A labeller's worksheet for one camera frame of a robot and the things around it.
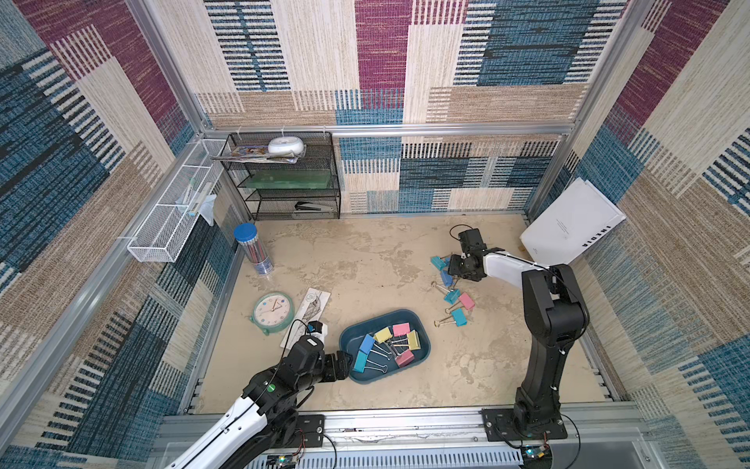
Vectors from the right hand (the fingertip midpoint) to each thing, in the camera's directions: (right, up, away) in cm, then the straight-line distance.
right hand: (456, 265), depth 103 cm
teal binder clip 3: (-3, -9, -7) cm, 12 cm away
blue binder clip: (-30, -22, -17) cm, 41 cm away
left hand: (-37, -24, -23) cm, 49 cm away
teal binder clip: (-32, -26, -19) cm, 46 cm away
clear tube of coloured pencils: (-67, +10, -14) cm, 69 cm away
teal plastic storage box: (-25, -22, -18) cm, 38 cm away
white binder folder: (+34, +15, -12) cm, 39 cm away
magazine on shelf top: (-65, +36, -10) cm, 75 cm away
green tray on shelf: (-56, +29, -7) cm, 63 cm away
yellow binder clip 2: (-26, -19, -16) cm, 36 cm away
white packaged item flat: (-49, -14, -9) cm, 52 cm away
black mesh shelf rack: (-70, +23, +16) cm, 76 cm away
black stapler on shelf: (-55, +22, +8) cm, 60 cm away
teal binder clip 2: (-2, -16, -9) cm, 18 cm away
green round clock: (-60, -14, -12) cm, 63 cm away
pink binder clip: (-20, -25, -20) cm, 38 cm away
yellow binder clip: (-17, -20, -18) cm, 32 cm away
